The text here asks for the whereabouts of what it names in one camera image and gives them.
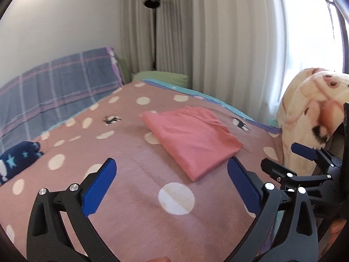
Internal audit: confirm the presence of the black floor lamp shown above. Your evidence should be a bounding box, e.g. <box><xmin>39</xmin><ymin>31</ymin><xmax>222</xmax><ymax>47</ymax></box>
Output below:
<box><xmin>144</xmin><ymin>0</ymin><xmax>162</xmax><ymax>71</ymax></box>

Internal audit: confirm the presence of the pink knit garment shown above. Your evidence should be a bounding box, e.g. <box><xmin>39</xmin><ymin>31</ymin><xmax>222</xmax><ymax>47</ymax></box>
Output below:
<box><xmin>141</xmin><ymin>105</ymin><xmax>244</xmax><ymax>182</ymax></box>

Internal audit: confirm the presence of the blue plaid quilt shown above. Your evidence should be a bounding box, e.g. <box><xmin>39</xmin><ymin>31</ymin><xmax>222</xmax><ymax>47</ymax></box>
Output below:
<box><xmin>0</xmin><ymin>46</ymin><xmax>126</xmax><ymax>148</ymax></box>

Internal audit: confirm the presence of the white pleated curtain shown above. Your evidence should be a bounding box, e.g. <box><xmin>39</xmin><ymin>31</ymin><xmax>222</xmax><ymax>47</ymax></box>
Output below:
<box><xmin>120</xmin><ymin>0</ymin><xmax>290</xmax><ymax>127</ymax></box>

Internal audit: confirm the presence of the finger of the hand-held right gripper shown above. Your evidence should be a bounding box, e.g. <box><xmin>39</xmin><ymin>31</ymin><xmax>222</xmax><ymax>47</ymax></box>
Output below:
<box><xmin>291</xmin><ymin>142</ymin><xmax>344</xmax><ymax>171</ymax></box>
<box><xmin>261</xmin><ymin>158</ymin><xmax>332</xmax><ymax>192</ymax></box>

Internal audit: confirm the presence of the dark window frame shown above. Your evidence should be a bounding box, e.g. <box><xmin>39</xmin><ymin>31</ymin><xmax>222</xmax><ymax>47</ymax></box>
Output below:
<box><xmin>319</xmin><ymin>0</ymin><xmax>349</xmax><ymax>75</ymax></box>

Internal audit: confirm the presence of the navy star print cloth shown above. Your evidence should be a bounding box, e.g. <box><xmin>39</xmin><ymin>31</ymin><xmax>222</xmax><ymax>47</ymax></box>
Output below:
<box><xmin>0</xmin><ymin>141</ymin><xmax>45</xmax><ymax>186</ymax></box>

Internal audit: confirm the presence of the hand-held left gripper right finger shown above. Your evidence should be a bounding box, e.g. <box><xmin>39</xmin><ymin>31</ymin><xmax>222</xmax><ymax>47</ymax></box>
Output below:
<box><xmin>227</xmin><ymin>156</ymin><xmax>319</xmax><ymax>262</ymax></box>

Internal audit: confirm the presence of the cream printed blanket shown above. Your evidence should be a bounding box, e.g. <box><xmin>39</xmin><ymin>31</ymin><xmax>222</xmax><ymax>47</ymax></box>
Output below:
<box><xmin>276</xmin><ymin>68</ymin><xmax>349</xmax><ymax>177</ymax></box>

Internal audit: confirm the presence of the pink dotted blanket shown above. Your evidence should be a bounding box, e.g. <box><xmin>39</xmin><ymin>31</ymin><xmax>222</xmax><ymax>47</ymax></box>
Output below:
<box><xmin>0</xmin><ymin>80</ymin><xmax>281</xmax><ymax>262</ymax></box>

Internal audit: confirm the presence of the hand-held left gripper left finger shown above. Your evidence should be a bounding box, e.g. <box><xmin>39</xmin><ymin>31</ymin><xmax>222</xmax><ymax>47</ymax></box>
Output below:
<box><xmin>26</xmin><ymin>157</ymin><xmax>120</xmax><ymax>262</ymax></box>

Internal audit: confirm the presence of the green pillow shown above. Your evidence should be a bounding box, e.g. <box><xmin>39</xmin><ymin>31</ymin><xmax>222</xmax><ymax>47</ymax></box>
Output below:
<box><xmin>117</xmin><ymin>57</ymin><xmax>189</xmax><ymax>89</ymax></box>

